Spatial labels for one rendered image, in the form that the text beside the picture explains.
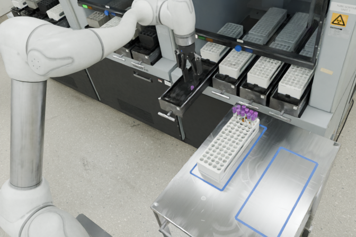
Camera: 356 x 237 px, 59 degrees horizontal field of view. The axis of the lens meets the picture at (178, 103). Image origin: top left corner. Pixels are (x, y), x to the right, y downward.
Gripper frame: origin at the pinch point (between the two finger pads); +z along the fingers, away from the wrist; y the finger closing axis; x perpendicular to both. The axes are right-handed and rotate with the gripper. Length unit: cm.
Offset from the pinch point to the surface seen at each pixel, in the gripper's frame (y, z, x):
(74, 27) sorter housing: 116, 13, -20
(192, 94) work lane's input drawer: -1.9, 7.4, 3.5
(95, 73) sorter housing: 99, 42, -11
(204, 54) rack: 6.2, 3.4, -21.6
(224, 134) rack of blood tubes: -30.9, -0.3, 22.8
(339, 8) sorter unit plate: -53, -36, -20
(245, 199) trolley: -49, 6, 40
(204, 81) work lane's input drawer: -2.5, 7.4, -7.1
